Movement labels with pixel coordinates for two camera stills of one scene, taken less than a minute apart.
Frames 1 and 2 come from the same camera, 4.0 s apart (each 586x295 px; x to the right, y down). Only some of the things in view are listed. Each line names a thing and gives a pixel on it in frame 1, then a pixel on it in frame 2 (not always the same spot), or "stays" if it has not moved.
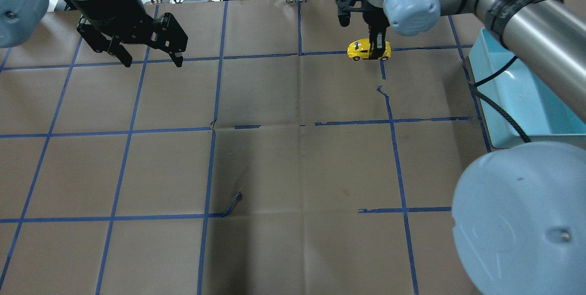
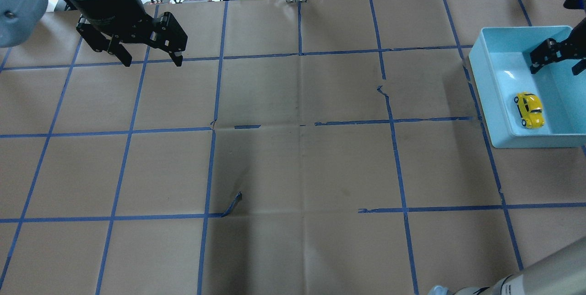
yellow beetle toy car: [359, 49] → [530, 107]
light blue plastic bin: [542, 117] stays
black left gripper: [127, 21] stays
